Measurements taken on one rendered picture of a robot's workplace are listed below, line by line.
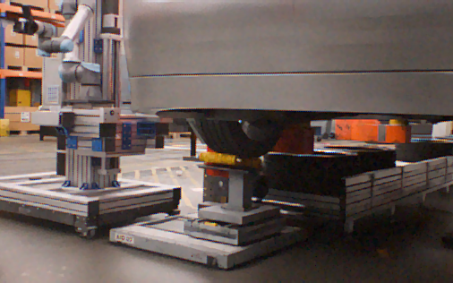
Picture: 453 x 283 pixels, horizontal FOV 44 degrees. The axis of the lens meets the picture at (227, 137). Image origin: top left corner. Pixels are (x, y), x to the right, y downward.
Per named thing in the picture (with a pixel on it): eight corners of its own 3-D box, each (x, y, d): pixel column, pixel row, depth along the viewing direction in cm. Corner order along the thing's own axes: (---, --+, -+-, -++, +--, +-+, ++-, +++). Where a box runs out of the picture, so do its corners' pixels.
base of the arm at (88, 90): (72, 98, 342) (72, 82, 342) (90, 99, 355) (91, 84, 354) (89, 99, 334) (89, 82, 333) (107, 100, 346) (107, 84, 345)
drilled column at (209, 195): (212, 218, 395) (214, 159, 392) (201, 217, 400) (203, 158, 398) (221, 217, 403) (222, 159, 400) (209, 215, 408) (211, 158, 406)
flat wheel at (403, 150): (470, 165, 575) (472, 142, 574) (408, 164, 570) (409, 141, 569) (440, 158, 641) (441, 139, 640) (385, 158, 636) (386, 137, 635)
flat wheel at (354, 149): (312, 170, 480) (313, 143, 479) (392, 175, 466) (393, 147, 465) (306, 179, 416) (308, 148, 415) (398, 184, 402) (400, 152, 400)
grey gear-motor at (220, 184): (266, 229, 328) (268, 170, 327) (209, 219, 353) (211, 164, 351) (281, 224, 343) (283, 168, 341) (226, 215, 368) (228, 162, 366)
